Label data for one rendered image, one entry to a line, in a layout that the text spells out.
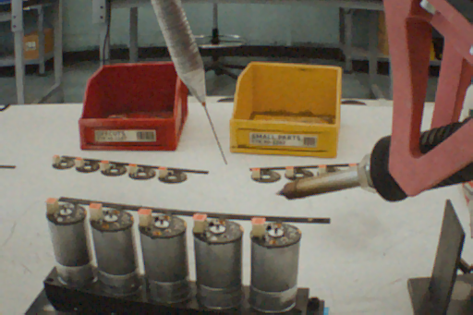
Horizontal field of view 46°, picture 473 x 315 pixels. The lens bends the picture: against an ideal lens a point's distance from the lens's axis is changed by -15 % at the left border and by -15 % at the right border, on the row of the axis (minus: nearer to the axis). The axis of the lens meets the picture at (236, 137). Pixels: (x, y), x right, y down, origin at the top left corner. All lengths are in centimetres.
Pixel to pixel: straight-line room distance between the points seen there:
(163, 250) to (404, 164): 15
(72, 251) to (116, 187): 20
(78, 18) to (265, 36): 151
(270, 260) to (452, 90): 13
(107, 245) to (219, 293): 6
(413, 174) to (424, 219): 27
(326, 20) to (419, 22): 454
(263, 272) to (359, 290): 9
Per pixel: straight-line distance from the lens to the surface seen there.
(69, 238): 32
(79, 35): 496
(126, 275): 32
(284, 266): 30
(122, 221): 32
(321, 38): 474
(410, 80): 18
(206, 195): 50
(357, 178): 23
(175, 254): 31
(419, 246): 43
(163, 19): 25
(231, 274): 31
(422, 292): 36
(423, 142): 20
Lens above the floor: 95
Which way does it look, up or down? 19 degrees down
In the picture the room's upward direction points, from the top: straight up
